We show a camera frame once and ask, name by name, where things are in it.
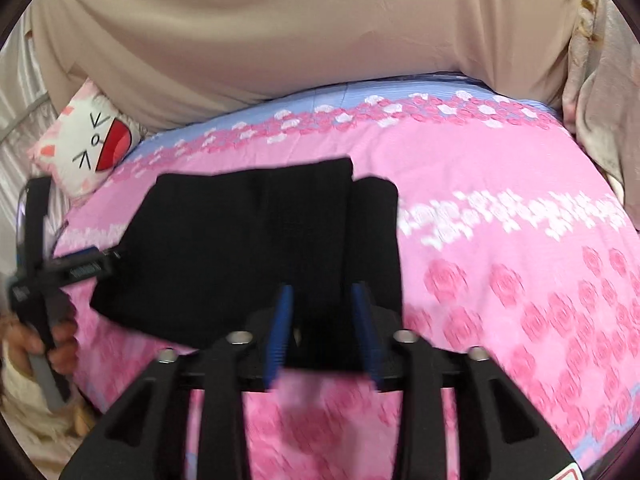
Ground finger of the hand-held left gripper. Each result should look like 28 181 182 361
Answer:
47 247 122 286

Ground white cat face pillow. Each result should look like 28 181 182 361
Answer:
27 79 146 196

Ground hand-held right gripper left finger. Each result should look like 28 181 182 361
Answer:
59 284 296 480

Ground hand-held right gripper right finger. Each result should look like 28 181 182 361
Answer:
349 281 588 480

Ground grey curtain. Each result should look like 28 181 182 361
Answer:
0 25 71 311

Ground black pants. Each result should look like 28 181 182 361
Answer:
90 157 405 376

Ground person's left forearm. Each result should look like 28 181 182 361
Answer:
0 352 96 443

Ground pink rose bedsheet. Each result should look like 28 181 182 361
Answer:
52 75 640 480

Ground person's left hand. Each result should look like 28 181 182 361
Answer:
7 319 79 377

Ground pale floral blanket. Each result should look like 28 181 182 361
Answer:
562 0 640 231

